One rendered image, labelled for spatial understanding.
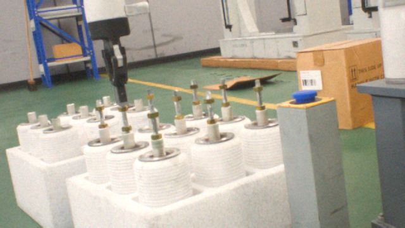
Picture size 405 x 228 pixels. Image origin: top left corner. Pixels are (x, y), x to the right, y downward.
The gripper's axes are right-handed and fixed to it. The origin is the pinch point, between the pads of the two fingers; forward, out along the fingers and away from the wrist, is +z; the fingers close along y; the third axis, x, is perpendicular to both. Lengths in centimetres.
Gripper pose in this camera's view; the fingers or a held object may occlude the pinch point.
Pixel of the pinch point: (121, 95)
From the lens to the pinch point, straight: 101.7
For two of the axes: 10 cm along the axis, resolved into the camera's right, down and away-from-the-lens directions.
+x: 9.3, -1.9, 3.0
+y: 3.2, 1.0, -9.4
